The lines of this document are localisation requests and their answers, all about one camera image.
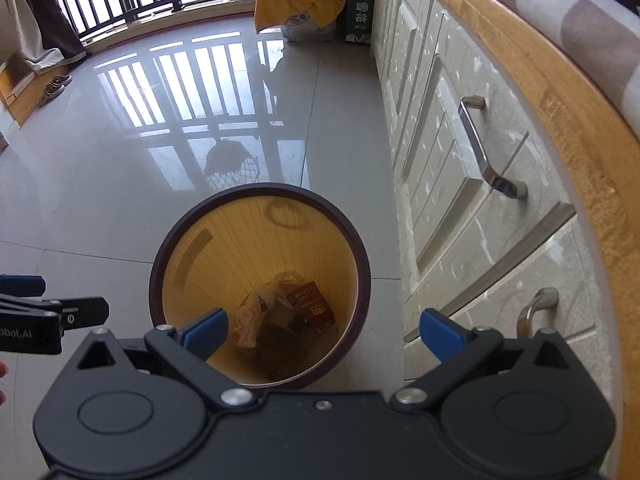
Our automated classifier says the metal drawer handle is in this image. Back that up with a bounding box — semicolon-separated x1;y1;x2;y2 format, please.
458;96;528;200
516;287;560;337

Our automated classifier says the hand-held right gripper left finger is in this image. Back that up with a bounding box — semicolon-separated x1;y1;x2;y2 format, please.
75;308;256;408

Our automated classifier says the brown checkered blanket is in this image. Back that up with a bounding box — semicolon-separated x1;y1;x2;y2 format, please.
440;0;640;136

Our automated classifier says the wooden step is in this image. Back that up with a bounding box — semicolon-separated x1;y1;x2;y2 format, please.
0;57;71;126

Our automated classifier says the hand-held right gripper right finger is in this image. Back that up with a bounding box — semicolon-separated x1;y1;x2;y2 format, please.
390;310;583;408

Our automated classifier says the dark red small box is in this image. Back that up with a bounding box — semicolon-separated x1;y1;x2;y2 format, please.
286;281;336;331

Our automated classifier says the green printed box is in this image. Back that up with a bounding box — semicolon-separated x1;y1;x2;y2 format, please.
345;0;379;43

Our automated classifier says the white drawer cabinet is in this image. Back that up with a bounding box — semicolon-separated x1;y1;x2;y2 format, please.
370;0;623;381

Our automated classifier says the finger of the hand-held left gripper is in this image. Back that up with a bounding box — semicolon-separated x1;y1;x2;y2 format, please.
0;275;47;298
0;296;110;335

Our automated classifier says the yellow cloth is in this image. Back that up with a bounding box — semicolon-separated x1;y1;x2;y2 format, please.
254;0;347;35

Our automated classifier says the white printed bag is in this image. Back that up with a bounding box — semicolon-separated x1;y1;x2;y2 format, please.
280;10;341;41

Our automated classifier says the white plastic bag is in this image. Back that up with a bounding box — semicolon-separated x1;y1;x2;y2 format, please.
231;271;301;350

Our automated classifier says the yellow waste bin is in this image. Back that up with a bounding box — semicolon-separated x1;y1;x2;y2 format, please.
149;184;372;392

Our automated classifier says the brown and white curtain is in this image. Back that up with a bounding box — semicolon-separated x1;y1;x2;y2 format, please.
0;0;87;73

